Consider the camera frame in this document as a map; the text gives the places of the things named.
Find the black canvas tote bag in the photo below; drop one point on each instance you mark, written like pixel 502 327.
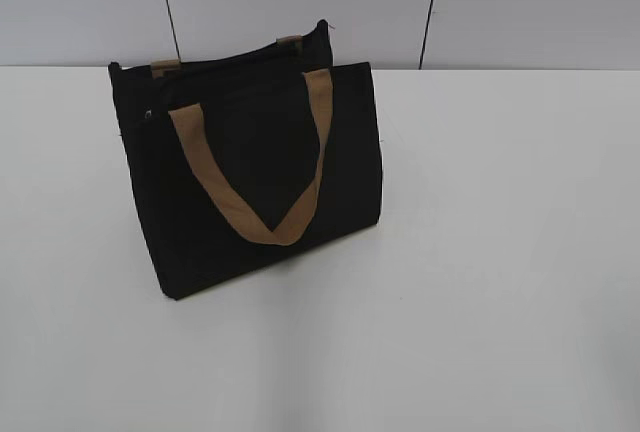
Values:
pixel 191 246

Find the tan front bag handle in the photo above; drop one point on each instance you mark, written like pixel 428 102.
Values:
pixel 258 153

